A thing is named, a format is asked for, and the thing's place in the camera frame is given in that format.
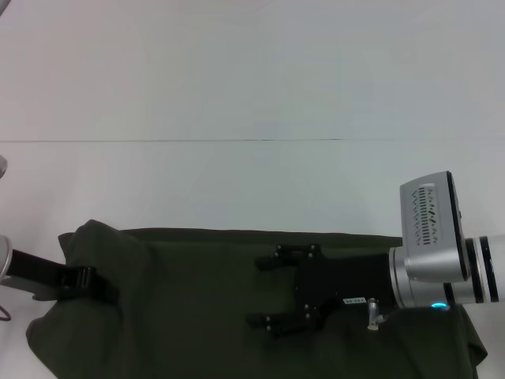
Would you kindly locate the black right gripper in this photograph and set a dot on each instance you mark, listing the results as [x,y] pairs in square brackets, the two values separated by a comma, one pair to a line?
[347,280]

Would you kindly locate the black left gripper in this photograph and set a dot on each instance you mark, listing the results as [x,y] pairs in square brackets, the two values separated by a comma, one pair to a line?
[37,272]

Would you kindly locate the dark green shirt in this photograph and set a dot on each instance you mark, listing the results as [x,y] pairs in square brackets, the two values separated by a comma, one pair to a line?
[197,316]

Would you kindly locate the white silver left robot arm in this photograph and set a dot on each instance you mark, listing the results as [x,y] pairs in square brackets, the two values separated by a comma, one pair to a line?
[4,256]

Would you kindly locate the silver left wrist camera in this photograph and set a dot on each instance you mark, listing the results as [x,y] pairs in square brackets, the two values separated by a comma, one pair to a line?
[2,166]

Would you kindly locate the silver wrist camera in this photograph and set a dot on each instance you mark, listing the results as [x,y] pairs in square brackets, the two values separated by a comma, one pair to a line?
[430,225]
[2,166]

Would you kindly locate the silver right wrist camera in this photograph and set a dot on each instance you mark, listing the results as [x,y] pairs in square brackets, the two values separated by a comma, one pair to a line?
[430,225]

